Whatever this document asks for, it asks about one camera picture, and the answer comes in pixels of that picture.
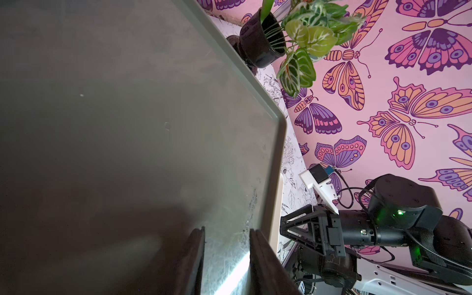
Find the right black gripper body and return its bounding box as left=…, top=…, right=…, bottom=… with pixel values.
left=312, top=206, right=377, bottom=256

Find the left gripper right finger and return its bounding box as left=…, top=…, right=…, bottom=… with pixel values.
left=249, top=229, right=301, bottom=295

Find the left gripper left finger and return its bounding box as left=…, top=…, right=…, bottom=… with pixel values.
left=173, top=227, right=205, bottom=295

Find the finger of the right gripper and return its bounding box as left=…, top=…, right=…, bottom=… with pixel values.
left=283, top=226, right=326, bottom=256
left=279, top=205, right=315, bottom=236

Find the grey cream three-drawer chest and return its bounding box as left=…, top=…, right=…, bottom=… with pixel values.
left=1, top=1, right=286, bottom=295

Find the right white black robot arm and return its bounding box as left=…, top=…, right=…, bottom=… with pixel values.
left=280, top=167, right=472, bottom=295

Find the potted green plant pink tulip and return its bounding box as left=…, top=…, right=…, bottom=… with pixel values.
left=227, top=1, right=366, bottom=97

